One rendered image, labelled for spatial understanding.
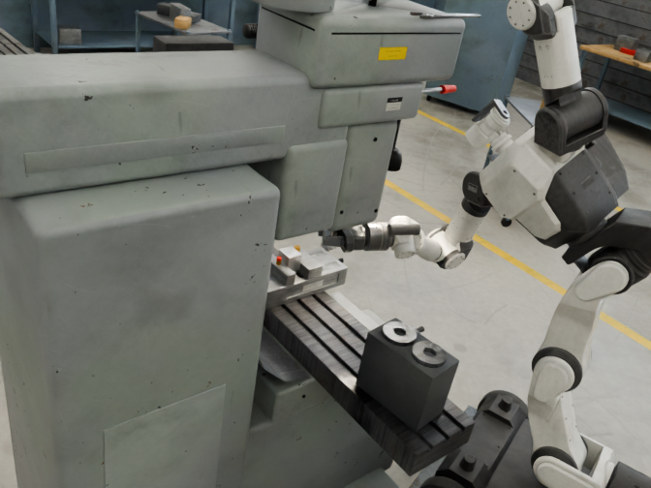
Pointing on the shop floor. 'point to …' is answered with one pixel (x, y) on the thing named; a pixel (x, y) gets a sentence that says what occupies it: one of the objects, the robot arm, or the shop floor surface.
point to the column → (135, 328)
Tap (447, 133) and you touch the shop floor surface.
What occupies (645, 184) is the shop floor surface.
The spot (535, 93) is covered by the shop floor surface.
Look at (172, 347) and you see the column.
